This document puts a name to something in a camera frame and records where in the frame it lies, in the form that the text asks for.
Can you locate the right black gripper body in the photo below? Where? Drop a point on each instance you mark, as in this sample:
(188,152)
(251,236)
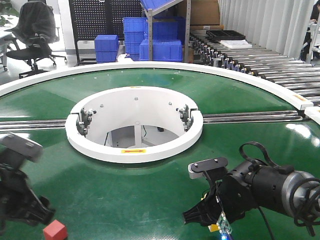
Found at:
(231,196)

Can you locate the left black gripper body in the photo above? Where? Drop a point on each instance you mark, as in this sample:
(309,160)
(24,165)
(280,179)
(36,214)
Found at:
(18,202)

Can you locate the yellow studded toy brick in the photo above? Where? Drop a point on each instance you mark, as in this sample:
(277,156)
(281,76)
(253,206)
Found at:
(213,228)

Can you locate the red cube block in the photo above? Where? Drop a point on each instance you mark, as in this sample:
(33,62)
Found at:
(55,231)

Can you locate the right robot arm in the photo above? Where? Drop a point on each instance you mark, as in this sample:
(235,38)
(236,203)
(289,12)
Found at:
(252,185)

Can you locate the large blue floor bin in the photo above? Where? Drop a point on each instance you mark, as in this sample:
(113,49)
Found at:
(165,50)

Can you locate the white outer rim guard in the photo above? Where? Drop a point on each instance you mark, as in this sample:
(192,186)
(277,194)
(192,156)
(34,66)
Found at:
(52,95)

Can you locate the roller conveyor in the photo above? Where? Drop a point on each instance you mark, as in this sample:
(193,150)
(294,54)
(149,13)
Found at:
(289,72)

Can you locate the white flat box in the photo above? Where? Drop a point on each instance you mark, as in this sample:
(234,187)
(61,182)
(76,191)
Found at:
(236,44)

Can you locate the black divided tray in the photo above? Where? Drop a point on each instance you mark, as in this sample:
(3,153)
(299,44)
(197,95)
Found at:
(229,35)

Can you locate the black office chair with jacket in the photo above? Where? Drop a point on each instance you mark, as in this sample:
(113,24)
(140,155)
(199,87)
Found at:
(36,28)

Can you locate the small blue lidded crate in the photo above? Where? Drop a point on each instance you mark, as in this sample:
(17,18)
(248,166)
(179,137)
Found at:
(106,48)

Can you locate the cardboard box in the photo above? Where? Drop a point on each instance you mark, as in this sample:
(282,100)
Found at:
(205,15)

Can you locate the stacked blue bins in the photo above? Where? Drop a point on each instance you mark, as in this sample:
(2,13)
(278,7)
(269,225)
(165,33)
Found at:
(134,33)

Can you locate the black pegboard panel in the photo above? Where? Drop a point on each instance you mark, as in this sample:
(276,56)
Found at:
(91,18)

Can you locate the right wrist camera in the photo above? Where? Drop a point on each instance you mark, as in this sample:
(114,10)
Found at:
(212,169)

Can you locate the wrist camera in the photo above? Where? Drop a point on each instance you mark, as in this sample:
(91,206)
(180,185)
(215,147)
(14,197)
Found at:
(30,149)
(212,169)

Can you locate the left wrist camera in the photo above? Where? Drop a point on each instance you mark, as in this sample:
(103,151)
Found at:
(30,149)

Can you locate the white inner ring guard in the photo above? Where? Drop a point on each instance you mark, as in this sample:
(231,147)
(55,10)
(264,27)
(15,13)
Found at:
(134,124)

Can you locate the grey metal shelf frame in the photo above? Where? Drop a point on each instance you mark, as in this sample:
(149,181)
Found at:
(152,8)

